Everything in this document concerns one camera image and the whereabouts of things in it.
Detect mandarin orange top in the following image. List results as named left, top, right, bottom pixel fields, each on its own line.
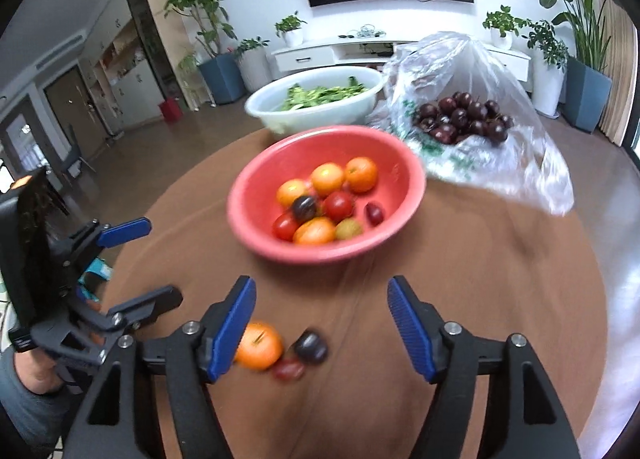
left=234, top=321, right=284, bottom=371

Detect mandarin orange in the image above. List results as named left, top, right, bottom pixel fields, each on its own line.
left=345, top=157, right=378, bottom=194
left=234, top=321, right=284, bottom=371

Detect small red jujube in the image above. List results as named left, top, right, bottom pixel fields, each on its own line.
left=271, top=357, right=306, bottom=382

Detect dark plum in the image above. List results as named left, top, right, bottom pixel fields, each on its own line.
left=292, top=329, right=329, bottom=365
left=291, top=195, right=319, bottom=224

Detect brown longan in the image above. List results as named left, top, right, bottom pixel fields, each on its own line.
left=334, top=218, right=363, bottom=241

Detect orange kumquat bottom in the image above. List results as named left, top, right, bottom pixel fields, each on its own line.
left=276, top=179, right=311, bottom=209

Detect smooth orange kumquat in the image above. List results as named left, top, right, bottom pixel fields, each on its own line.
left=310, top=162, right=345, bottom=197

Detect person left hand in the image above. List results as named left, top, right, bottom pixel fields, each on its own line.
left=13, top=349, right=64, bottom=395

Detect brown round tablecloth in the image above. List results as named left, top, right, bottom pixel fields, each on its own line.
left=105, top=131, right=608, bottom=458

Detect red bin on floor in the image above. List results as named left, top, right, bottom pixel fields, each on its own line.
left=158, top=98, right=183, bottom=123

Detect white shelving cabinet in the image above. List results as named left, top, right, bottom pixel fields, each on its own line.
left=80, top=0, right=164, bottom=136

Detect red plastic colander bowl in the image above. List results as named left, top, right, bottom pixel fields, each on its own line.
left=227, top=126, right=426, bottom=264

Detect clear plastic bag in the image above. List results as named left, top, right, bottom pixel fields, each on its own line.
left=367, top=32, right=574, bottom=216

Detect pile of dark cherries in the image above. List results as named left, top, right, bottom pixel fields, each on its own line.
left=410, top=91, right=515, bottom=145

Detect plant in white ribbed pot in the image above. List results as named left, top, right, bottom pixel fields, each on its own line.
left=234, top=37, right=272, bottom=93

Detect green leafy vegetables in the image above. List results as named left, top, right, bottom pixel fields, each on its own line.
left=281, top=77, right=368, bottom=112

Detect tall plant blue pot left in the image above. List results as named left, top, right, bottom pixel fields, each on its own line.
left=164, top=0, right=245, bottom=105

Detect white basin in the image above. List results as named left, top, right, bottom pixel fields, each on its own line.
left=245, top=66, right=386, bottom=138

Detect large plant blue pot right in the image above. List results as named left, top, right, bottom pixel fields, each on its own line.
left=538, top=0, right=612, bottom=133

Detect small plant on cabinet left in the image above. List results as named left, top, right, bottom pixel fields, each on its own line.
left=274, top=12, right=306, bottom=48

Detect small plant on cabinet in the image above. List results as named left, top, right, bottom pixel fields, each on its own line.
left=274, top=12, right=306, bottom=48
left=483, top=5, right=526, bottom=51

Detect white tv cabinet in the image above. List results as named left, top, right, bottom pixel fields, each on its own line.
left=271, top=36, right=533, bottom=93

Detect plant in tall white pot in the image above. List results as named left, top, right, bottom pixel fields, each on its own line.
left=523, top=19, right=568, bottom=119

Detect small plant on cabinet right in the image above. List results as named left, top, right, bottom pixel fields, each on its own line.
left=483, top=5, right=526, bottom=51

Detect beige curtain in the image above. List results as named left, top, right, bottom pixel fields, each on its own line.
left=597, top=0, right=639, bottom=146

